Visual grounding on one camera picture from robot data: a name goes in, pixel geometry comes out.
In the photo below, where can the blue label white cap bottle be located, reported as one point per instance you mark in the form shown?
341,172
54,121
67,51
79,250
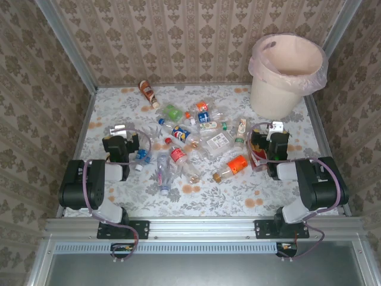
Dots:
142,155
204,116

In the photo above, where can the red snack packet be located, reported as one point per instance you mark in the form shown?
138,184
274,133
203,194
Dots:
259,156

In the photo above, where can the white green label tea bottle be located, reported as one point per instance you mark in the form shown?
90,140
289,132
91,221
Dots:
240,131

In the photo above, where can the orange label gold cap bottle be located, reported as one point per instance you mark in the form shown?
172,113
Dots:
237,164

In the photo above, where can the clear bottle pink label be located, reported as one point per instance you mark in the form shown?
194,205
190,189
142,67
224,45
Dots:
163,169

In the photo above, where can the square clear bottle white label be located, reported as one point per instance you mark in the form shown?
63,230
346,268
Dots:
218,142

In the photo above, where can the Coca-Cola bottle red cap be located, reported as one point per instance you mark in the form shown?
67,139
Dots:
178,155

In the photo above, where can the Pepsi bottle blue cap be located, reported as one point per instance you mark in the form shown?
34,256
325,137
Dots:
181,134

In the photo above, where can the green label clear bottle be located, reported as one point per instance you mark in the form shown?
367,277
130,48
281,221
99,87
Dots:
173,113

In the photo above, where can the green cap white label bottle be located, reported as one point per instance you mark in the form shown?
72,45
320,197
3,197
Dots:
209,125

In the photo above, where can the brown label plastic bottle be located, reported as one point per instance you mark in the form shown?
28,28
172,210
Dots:
146,89

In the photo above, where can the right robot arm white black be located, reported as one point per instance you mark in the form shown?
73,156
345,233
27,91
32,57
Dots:
321,184

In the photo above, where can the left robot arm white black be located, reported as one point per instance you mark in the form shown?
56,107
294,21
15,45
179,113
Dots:
77,184

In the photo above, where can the beige plastic waste bin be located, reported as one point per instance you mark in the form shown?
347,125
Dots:
274,98

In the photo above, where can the grey metal panel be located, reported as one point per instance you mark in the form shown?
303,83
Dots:
208,271

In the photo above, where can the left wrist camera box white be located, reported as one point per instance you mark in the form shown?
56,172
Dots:
119,129

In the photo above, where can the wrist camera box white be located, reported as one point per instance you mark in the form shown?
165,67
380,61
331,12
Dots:
119,129
276,126

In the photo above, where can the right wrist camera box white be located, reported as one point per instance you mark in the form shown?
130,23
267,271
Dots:
276,126

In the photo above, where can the aluminium table side rail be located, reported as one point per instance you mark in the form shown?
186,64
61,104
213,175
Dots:
81,134
318,125

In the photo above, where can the aluminium front frame rail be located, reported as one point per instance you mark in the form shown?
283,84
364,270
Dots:
202,228

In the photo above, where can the aluminium frame post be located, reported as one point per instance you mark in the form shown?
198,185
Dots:
341,24
68,44

